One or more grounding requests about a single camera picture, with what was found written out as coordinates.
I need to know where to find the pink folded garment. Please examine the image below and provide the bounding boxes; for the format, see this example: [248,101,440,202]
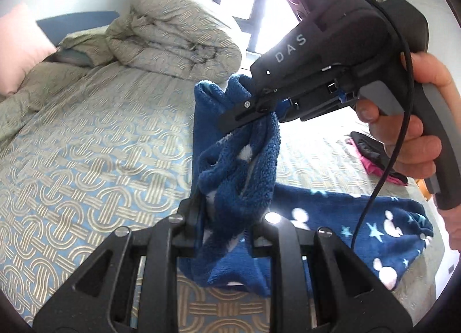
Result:
[346,138,408,187]

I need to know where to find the blue beige patterned bed cover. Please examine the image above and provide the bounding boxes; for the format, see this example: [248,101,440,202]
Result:
[1,62,444,332]

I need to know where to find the beige pillow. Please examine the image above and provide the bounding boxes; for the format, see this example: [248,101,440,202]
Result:
[52,25,114,68]

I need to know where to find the black folded garment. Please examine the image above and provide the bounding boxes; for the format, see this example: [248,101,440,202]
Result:
[350,131,390,172]

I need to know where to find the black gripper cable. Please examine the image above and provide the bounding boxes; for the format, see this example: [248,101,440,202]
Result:
[350,0,417,249]

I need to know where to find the folded beige quilt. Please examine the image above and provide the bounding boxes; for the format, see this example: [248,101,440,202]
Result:
[105,0,245,83]

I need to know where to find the pink pillow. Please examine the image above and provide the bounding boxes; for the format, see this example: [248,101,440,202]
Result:
[0,5,57,97]

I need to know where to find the blue fleece patterned pants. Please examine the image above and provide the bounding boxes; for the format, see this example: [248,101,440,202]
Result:
[179,75,434,297]

